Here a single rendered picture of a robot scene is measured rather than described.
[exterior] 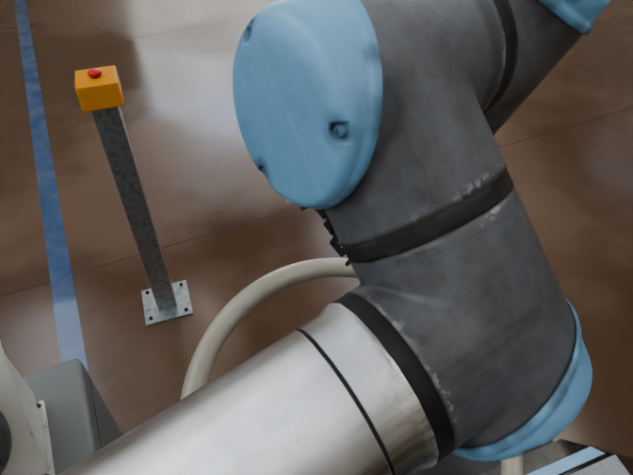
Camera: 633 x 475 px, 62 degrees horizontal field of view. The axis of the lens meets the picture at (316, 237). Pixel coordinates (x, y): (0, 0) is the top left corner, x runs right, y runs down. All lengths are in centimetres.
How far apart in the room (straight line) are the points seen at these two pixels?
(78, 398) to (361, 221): 104
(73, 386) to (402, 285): 106
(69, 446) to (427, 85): 105
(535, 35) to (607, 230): 275
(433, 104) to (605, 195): 305
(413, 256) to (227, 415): 10
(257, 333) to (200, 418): 204
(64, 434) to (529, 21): 109
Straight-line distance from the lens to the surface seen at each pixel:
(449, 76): 25
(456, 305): 24
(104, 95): 174
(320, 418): 22
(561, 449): 131
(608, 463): 126
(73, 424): 121
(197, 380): 71
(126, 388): 224
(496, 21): 28
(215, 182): 301
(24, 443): 111
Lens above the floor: 184
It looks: 44 degrees down
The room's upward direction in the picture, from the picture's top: straight up
